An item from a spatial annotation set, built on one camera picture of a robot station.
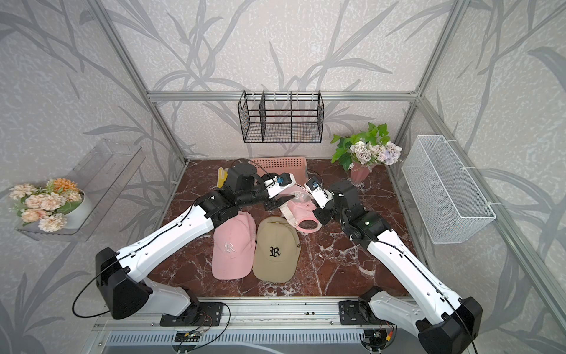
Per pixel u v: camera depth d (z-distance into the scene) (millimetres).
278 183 582
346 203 522
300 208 840
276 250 820
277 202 638
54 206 510
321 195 620
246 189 557
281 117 1050
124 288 382
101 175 749
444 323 369
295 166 1155
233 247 806
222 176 1113
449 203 598
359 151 836
